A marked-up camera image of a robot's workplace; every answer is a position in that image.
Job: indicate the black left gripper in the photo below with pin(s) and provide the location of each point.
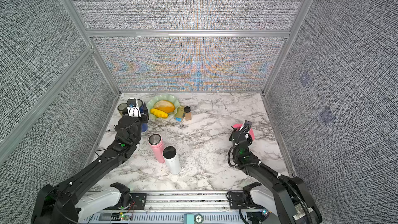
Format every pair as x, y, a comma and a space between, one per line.
144, 116

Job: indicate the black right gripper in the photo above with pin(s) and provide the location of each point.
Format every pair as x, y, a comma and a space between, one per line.
231, 138

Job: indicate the pink cloth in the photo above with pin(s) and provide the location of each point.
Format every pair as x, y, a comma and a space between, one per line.
242, 132

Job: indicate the gold gradient thermos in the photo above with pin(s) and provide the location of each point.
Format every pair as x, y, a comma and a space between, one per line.
122, 109

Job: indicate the blue thermos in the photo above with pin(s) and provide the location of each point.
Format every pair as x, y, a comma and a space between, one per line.
144, 114

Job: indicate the white thermos black lid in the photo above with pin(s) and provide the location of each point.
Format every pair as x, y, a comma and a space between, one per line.
172, 160

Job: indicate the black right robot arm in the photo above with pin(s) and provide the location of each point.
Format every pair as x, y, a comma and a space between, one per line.
288, 198

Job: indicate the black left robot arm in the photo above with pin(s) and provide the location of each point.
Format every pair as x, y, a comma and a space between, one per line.
66, 202

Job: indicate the pink thermos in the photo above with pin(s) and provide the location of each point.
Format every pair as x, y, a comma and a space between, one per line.
157, 145

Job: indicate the yellow banana toy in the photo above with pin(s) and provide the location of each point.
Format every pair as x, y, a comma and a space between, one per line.
158, 113

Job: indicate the green scalloped plate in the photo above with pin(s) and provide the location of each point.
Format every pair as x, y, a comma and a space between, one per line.
168, 97

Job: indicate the orange bread bun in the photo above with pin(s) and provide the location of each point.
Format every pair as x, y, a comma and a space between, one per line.
164, 106

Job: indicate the small brown spice jar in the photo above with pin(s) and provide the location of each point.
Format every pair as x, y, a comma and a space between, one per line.
187, 113

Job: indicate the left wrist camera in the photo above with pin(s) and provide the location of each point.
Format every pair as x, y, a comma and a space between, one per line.
133, 108

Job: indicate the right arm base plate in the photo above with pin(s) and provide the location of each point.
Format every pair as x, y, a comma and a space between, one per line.
240, 199

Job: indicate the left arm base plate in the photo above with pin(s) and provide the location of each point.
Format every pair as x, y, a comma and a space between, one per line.
137, 202

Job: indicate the aluminium front rail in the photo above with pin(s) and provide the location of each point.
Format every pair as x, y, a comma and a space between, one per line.
190, 199

